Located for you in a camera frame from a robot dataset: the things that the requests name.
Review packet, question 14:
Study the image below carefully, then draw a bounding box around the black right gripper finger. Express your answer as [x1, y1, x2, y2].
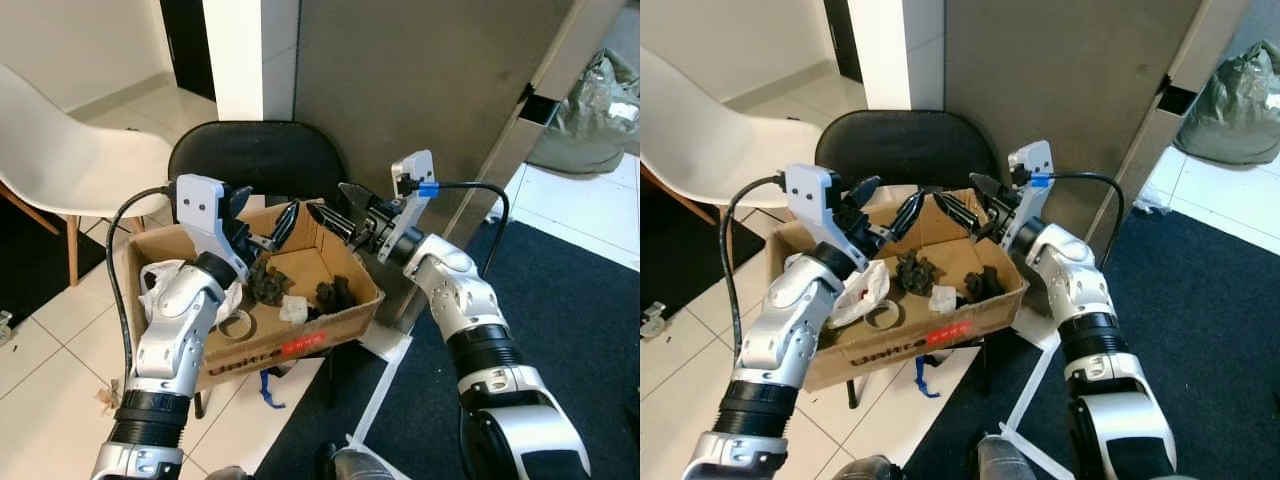
[338, 182, 377, 217]
[968, 172, 1007, 207]
[935, 192, 988, 237]
[305, 202, 365, 247]

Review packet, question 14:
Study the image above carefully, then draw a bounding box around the dark crumpled trash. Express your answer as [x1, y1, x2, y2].
[248, 258, 293, 306]
[895, 250, 941, 298]
[315, 275, 356, 313]
[962, 265, 1006, 306]

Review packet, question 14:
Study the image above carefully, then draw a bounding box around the cardboard box with trash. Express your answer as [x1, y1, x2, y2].
[765, 188, 1031, 393]
[125, 198, 386, 393]

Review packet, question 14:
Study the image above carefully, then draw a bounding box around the white crumpled plastic bag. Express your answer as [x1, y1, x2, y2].
[138, 258, 246, 326]
[785, 252, 891, 329]

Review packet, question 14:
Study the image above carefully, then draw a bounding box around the black round-backed chair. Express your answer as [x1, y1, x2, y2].
[167, 120, 348, 421]
[815, 110, 1001, 406]

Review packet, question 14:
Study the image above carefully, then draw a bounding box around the white floor tape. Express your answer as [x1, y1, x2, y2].
[345, 325, 413, 471]
[995, 320, 1086, 480]

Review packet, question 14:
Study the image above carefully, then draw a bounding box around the grey-brown door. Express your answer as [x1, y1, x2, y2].
[943, 0, 1256, 321]
[293, 0, 601, 331]

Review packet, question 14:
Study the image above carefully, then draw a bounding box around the white plastic shell chair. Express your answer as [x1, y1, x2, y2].
[640, 48, 829, 271]
[0, 65, 178, 288]

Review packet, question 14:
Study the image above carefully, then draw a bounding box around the black floor mat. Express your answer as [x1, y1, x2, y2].
[0, 190, 106, 326]
[640, 165, 743, 323]

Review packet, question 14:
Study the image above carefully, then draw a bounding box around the black carpet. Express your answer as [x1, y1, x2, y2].
[900, 205, 1280, 480]
[255, 220, 641, 480]

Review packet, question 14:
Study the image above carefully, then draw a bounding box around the grey-green stuffed bag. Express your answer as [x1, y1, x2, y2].
[525, 48, 641, 176]
[1172, 40, 1280, 166]

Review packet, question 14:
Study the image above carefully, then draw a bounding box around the grey robot right leg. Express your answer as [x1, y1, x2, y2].
[320, 442, 401, 480]
[968, 435, 1046, 480]

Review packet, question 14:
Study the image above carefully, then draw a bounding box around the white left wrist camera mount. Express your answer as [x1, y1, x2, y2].
[175, 174, 251, 266]
[785, 163, 861, 256]

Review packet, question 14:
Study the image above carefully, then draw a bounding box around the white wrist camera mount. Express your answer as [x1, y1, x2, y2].
[1008, 140, 1054, 226]
[175, 174, 251, 266]
[390, 150, 438, 236]
[785, 163, 861, 256]

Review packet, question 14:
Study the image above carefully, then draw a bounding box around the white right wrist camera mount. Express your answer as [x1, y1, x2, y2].
[390, 150, 438, 236]
[1008, 140, 1054, 226]

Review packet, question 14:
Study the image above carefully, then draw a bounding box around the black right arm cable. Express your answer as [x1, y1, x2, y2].
[1040, 172, 1126, 269]
[420, 180, 511, 279]

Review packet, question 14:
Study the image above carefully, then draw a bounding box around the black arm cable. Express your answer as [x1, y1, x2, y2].
[105, 185, 179, 387]
[719, 175, 791, 361]
[1040, 172, 1126, 269]
[420, 180, 511, 279]

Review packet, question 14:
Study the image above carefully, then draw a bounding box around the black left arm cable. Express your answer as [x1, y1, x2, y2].
[105, 185, 179, 387]
[719, 175, 791, 361]

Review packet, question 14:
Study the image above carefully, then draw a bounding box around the blue strap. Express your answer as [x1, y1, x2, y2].
[912, 355, 943, 399]
[258, 368, 301, 409]

